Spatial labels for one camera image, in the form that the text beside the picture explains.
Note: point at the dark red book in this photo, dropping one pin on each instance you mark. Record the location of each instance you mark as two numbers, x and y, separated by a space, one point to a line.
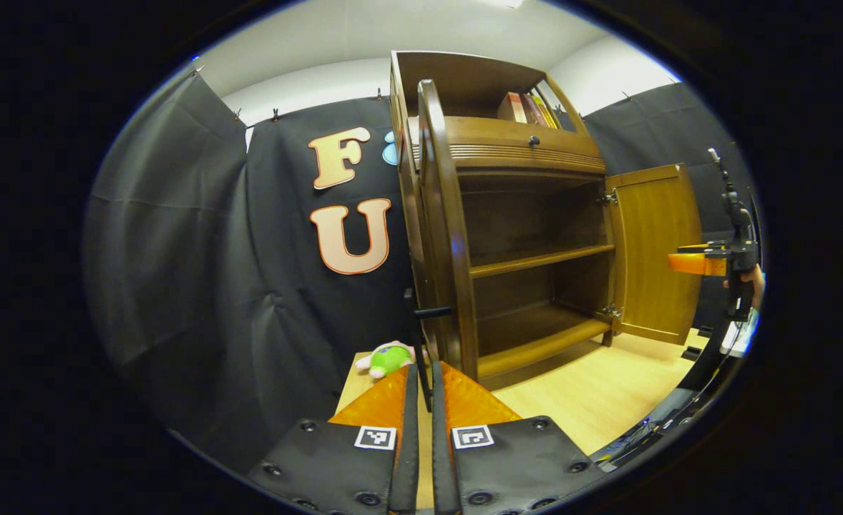
532 111

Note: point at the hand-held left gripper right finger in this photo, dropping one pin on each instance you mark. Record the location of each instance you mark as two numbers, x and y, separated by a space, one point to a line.
441 465

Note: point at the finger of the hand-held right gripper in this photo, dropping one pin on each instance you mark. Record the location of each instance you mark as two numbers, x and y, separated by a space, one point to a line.
697 265
700 248

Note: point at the small black block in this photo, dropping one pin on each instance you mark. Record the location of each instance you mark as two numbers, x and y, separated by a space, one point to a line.
691 353

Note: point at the beige orange book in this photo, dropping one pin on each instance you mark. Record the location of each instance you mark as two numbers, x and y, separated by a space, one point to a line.
511 107

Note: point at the green plush toy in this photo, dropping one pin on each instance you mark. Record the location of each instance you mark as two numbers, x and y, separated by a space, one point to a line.
389 360

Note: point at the wooden shoe cabinet door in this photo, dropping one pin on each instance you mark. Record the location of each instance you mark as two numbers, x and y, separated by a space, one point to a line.
450 214
654 250

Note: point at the wooden inner cabinet shelf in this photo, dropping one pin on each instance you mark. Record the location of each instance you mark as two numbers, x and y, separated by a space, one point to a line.
536 261

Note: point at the wooden cabinet drawer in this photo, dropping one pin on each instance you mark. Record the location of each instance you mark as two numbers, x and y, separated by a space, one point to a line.
507 136

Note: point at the metal door hinge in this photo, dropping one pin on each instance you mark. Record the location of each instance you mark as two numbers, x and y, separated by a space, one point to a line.
606 199
611 311

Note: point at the yellow book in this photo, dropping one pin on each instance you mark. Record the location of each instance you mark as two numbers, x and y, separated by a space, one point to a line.
547 111

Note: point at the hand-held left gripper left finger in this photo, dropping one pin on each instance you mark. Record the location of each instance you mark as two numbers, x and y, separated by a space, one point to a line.
408 458

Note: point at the wooden double-door shoe cabinet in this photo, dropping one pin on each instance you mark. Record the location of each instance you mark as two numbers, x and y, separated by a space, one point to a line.
536 214

